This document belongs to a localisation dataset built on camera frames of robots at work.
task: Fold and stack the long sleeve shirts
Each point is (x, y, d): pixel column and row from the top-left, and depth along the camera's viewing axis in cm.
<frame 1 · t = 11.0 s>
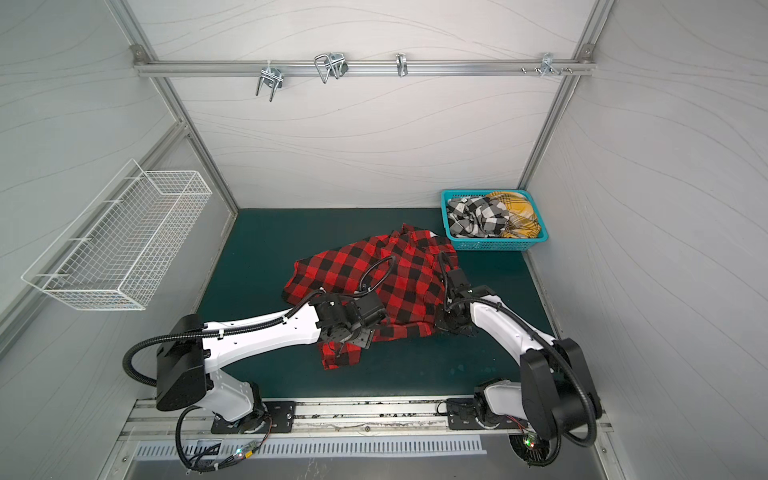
left hand: (363, 326, 79), fingers open
right hand: (446, 319, 87), fingers closed
red black plaid shirt: (407, 268, 106), on the table
teal plastic basket: (473, 244, 106), point 4 cm above the table
black white checked shirt: (476, 217, 110), point 8 cm above the table
yellow plaid shirt: (522, 220, 106), point 10 cm above the table

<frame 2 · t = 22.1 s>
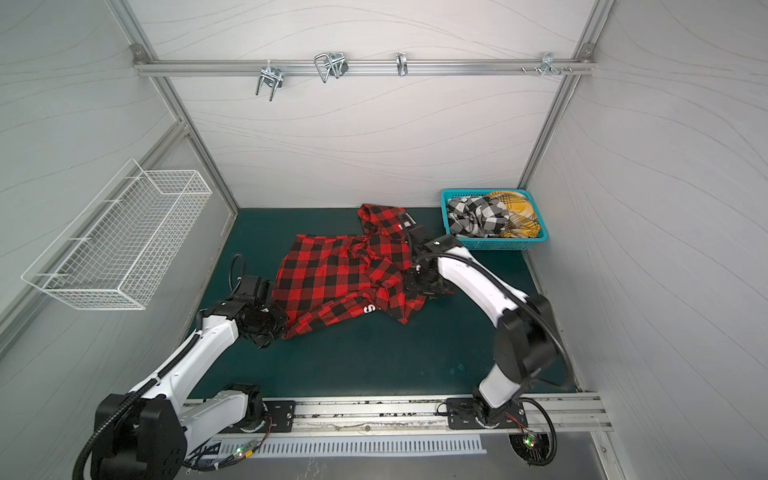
left hand: (294, 321, 84), fingers closed
right hand: (421, 285, 85), fingers open
red black plaid shirt: (323, 278, 100), on the table
the other named things where they were.

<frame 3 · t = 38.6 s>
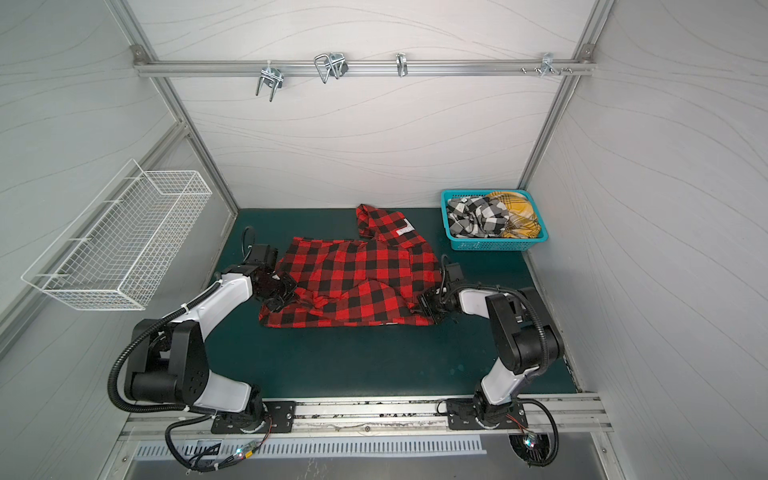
left hand: (304, 288, 90), fingers closed
right hand: (413, 299, 93), fingers closed
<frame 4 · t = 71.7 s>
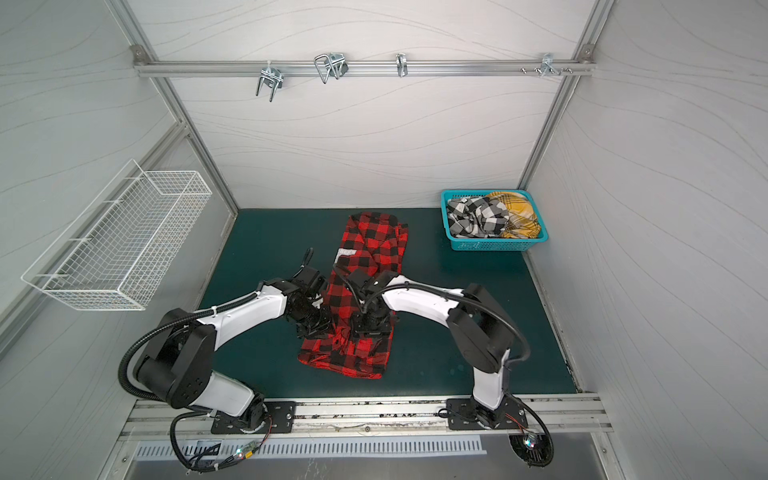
left hand: (338, 327, 85), fingers open
right hand: (363, 331, 83), fingers open
red black plaid shirt: (369, 241, 110), point 2 cm above the table
the other named things where they were.

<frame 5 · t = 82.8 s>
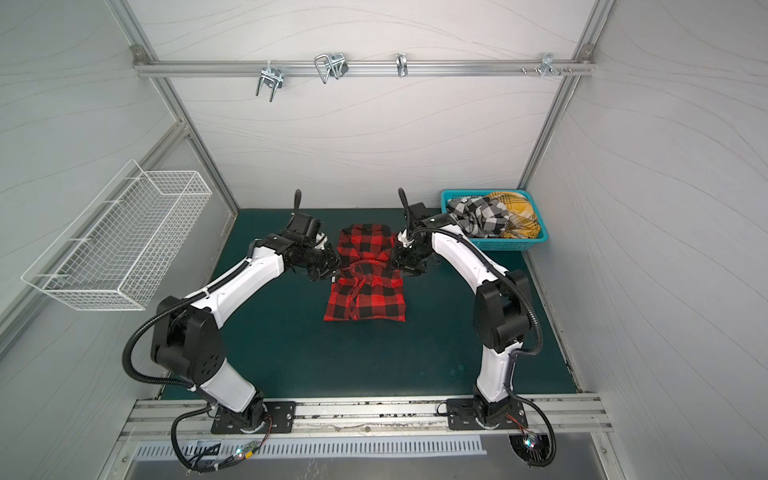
left hand: (351, 262, 85), fingers open
right hand: (397, 264, 87), fingers open
red black plaid shirt: (367, 285, 92), point 6 cm above the table
the other named things where they were.

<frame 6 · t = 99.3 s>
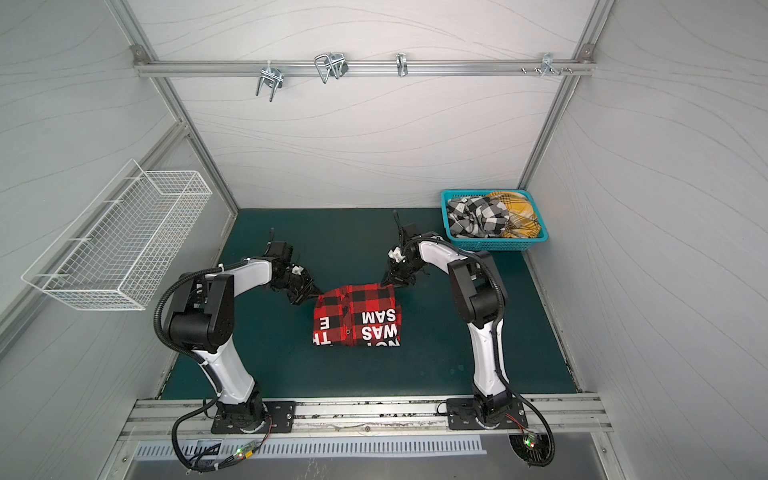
left hand: (328, 286, 95), fingers closed
right hand: (387, 278, 96), fingers open
red black plaid shirt: (359, 315, 88), point 5 cm above the table
the other named things where they were.

